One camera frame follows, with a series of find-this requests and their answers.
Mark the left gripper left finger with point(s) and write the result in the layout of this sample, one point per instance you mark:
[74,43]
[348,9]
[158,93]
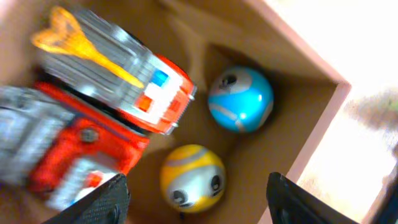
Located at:
[108,204]

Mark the white cardboard box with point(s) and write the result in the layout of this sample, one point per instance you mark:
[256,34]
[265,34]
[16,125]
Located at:
[205,38]

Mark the red toy truck grey top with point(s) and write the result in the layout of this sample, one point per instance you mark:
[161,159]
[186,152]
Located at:
[60,147]

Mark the blue toy ball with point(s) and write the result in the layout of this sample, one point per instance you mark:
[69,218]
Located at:
[241,99]

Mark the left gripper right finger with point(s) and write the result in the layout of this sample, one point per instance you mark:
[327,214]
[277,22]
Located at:
[290,204]

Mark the yellow toy ball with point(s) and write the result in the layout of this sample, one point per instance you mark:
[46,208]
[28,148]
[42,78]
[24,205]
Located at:
[192,179]

